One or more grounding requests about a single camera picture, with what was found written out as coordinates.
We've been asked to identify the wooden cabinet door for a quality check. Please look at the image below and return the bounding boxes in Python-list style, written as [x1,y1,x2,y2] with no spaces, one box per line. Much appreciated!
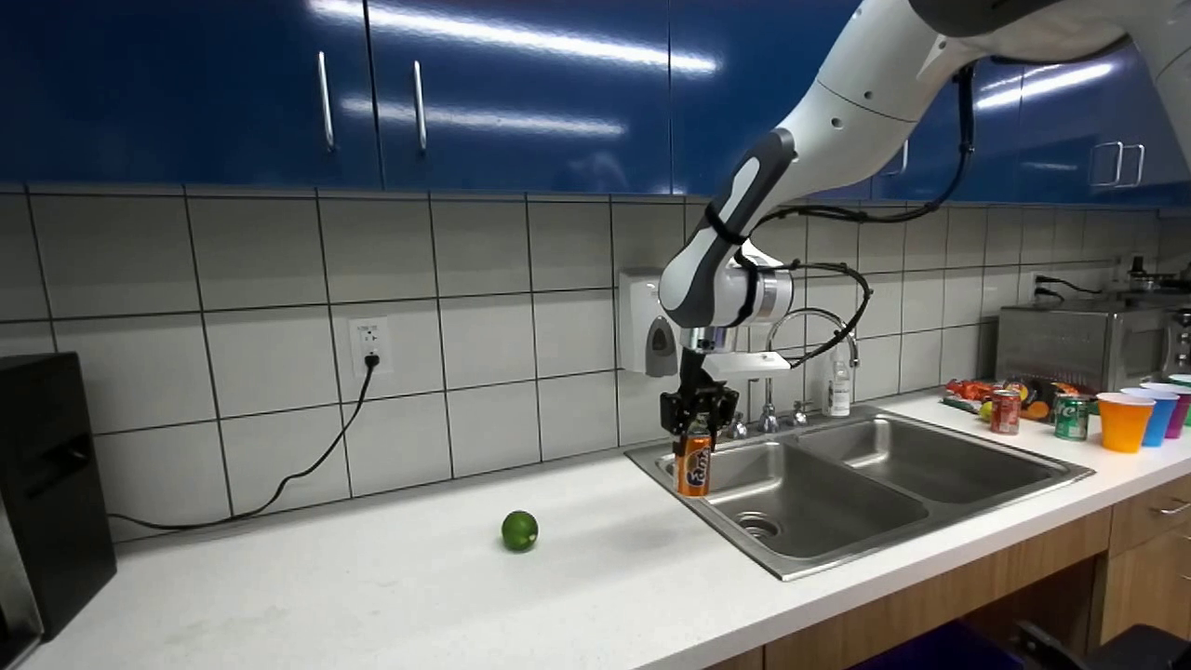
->
[1096,524,1191,645]

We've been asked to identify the silver toaster oven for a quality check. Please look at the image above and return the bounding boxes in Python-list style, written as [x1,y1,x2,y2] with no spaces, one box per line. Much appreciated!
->
[995,296,1191,395]

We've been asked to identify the black cable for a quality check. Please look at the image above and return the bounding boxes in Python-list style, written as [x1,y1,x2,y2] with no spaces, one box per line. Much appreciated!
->
[106,352,382,533]
[1034,274,1104,303]

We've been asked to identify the blue wall cabinet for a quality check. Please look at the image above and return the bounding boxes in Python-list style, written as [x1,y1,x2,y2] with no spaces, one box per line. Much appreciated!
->
[0,0,1191,209]

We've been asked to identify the wooden drawer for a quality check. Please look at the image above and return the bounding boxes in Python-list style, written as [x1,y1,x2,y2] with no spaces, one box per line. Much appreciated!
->
[1107,473,1191,557]

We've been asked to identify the chrome tap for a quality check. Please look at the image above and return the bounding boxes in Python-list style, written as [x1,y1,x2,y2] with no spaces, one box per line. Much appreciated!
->
[724,306,862,440]

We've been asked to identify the green soda can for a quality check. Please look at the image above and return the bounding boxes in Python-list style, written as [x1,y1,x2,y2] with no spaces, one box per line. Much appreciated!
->
[1053,394,1091,442]

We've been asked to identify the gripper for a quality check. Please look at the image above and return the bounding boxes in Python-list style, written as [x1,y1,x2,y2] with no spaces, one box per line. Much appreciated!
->
[660,349,742,439]

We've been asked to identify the purple plastic cup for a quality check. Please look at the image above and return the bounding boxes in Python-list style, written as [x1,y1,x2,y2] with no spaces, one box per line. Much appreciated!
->
[1141,381,1191,440]

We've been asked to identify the steel double sink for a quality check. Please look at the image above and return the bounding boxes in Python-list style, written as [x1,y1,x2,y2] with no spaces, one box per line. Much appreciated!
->
[624,404,1098,583]

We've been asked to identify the orange soda can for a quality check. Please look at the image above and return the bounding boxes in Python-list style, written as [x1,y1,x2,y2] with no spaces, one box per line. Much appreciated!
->
[676,423,715,499]

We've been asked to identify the metal pot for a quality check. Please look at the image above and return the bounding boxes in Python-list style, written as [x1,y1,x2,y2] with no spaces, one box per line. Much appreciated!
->
[1113,255,1191,304]

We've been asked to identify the black office chair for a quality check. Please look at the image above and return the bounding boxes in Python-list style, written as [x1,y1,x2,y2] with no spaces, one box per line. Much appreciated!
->
[1012,618,1191,670]

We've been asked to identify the blue plastic cup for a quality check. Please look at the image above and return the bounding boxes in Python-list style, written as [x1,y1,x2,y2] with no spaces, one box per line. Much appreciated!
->
[1119,386,1181,449]

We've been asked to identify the orange plastic cup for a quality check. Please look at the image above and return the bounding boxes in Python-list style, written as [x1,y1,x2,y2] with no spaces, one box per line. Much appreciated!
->
[1095,392,1156,455]

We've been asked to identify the white soap dispenser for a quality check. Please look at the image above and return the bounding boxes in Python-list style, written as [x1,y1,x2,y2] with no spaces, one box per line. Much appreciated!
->
[618,268,682,379]

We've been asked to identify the red soda can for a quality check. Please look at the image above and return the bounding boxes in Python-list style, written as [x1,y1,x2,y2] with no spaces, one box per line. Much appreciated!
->
[989,388,1023,436]

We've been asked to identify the black appliance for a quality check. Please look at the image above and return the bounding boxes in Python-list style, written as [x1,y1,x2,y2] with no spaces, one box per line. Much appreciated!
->
[0,352,118,643]

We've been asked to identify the heap of snack packets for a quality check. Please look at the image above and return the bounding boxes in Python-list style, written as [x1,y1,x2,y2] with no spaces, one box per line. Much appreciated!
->
[941,376,1097,422]

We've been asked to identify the blue cabinet door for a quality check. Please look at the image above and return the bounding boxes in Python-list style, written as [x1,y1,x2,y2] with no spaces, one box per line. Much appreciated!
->
[1120,56,1191,209]
[870,58,1025,205]
[1019,51,1125,207]
[0,0,383,192]
[667,0,876,202]
[366,0,674,197]

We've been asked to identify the green lime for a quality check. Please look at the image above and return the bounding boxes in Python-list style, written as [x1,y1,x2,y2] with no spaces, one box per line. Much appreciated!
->
[501,510,541,553]

